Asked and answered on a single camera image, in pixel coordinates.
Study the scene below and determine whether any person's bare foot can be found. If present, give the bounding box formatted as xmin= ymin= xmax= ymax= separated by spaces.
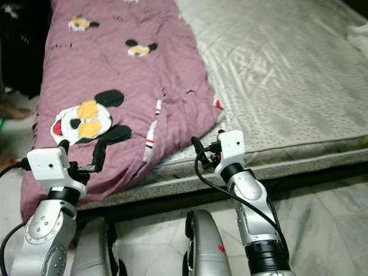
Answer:
xmin=0 ymin=101 xmax=30 ymax=120
xmin=0 ymin=155 xmax=16 ymax=172

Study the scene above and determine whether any pink Mickey Mouse blanket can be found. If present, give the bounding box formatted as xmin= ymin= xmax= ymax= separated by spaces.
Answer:
xmin=20 ymin=0 xmax=225 ymax=222

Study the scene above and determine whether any robot left leg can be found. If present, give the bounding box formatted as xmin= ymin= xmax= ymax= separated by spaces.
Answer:
xmin=69 ymin=217 xmax=121 ymax=276

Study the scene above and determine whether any white quilted mattress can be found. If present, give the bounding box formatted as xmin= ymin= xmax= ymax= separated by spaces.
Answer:
xmin=149 ymin=0 xmax=368 ymax=179

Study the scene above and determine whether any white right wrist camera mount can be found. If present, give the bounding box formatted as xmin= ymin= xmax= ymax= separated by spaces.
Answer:
xmin=214 ymin=129 xmax=246 ymax=176

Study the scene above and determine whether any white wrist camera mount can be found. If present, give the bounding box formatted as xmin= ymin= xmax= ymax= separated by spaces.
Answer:
xmin=214 ymin=129 xmax=246 ymax=176
xmin=27 ymin=147 xmax=87 ymax=199

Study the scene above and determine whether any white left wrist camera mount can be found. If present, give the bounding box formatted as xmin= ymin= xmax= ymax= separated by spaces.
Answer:
xmin=27 ymin=147 xmax=87 ymax=199

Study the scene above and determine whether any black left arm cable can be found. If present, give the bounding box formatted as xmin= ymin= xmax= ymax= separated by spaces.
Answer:
xmin=0 ymin=161 xmax=30 ymax=179
xmin=0 ymin=236 xmax=29 ymax=276

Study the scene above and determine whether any black bed frame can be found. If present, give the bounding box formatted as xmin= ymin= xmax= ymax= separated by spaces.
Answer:
xmin=83 ymin=164 xmax=368 ymax=224

